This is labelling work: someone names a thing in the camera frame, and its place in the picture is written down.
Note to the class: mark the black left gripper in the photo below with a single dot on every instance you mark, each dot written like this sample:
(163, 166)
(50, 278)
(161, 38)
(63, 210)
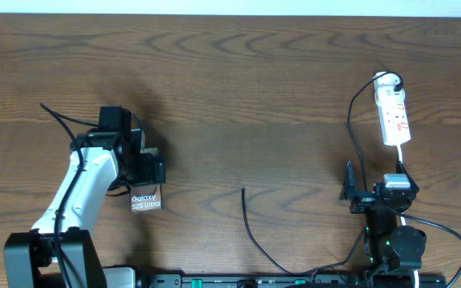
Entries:
(148, 174)

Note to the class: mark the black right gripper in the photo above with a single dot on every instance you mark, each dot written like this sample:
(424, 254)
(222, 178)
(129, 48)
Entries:
(362, 202)

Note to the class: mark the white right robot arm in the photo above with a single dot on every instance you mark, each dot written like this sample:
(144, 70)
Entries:
(395, 250)

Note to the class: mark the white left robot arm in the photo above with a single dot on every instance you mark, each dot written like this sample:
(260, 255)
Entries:
(109, 160)

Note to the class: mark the white power strip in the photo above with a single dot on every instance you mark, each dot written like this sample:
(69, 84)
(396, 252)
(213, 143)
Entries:
(389, 98)

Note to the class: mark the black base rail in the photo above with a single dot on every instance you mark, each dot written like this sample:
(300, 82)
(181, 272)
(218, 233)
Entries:
(257, 281)

